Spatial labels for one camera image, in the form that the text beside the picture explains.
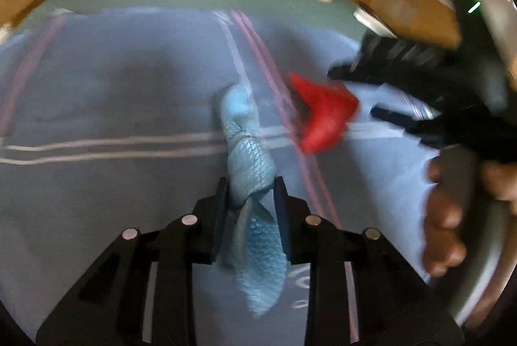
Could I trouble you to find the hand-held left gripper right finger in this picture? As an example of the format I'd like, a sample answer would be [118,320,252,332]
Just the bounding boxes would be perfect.
[274,175,465,346]

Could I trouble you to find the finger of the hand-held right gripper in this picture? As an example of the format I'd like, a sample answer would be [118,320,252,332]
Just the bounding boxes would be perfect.
[327,35,445,84]
[369,106,457,147]

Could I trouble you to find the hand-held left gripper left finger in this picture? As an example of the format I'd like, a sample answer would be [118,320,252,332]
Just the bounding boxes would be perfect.
[36,176,231,346]

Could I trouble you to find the red cardboard box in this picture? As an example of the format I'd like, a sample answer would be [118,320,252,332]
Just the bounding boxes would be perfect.
[289,72,360,153]

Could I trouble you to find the person's right hand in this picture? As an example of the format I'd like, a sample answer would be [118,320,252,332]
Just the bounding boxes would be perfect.
[422,158,517,278]

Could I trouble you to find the white flat board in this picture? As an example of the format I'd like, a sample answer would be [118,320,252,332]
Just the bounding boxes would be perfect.
[353,7,398,37]

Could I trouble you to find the blue striped blanket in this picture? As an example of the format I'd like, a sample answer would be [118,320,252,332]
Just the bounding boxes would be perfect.
[0,7,445,346]

